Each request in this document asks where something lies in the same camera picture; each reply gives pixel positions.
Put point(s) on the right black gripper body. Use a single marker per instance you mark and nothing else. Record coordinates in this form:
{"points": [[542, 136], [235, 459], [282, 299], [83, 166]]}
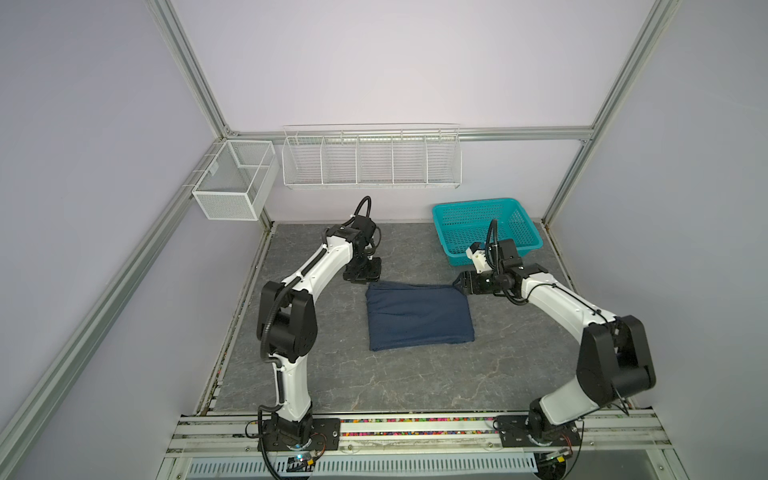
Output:
{"points": [[481, 284]]}

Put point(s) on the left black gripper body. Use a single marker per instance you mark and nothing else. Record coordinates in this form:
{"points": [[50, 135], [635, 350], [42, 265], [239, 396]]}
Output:
{"points": [[364, 269]]}

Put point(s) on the dark blue denim trousers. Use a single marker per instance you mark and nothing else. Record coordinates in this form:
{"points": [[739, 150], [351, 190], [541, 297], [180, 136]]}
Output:
{"points": [[404, 315]]}

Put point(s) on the teal plastic basket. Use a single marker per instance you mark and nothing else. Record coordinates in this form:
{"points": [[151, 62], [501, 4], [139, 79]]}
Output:
{"points": [[461, 224]]}

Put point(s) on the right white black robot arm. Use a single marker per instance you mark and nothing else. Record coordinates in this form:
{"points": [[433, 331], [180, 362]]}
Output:
{"points": [[614, 360]]}

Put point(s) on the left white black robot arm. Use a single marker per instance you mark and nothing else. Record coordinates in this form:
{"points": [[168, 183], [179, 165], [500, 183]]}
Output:
{"points": [[287, 318]]}

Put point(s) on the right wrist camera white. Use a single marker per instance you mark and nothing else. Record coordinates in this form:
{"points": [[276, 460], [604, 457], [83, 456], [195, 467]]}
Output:
{"points": [[477, 254]]}

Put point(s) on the long white wire wall basket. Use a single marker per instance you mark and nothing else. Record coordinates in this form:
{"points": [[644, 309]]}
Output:
{"points": [[346, 163]]}

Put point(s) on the aluminium frame back crossbar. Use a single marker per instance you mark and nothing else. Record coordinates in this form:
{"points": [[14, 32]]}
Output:
{"points": [[464, 134]]}

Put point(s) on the small white mesh wall basket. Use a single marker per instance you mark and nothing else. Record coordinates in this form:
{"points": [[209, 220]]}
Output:
{"points": [[237, 181]]}

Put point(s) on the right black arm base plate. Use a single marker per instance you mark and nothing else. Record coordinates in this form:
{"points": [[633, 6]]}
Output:
{"points": [[517, 430]]}

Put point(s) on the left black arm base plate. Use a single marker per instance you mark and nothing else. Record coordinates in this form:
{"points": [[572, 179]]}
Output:
{"points": [[309, 434]]}

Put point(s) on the aluminium front mounting rail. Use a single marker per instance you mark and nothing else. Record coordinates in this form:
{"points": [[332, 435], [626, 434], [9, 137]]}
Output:
{"points": [[478, 432]]}

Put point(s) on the white slotted cable duct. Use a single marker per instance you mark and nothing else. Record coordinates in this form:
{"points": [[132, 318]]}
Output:
{"points": [[339, 466]]}

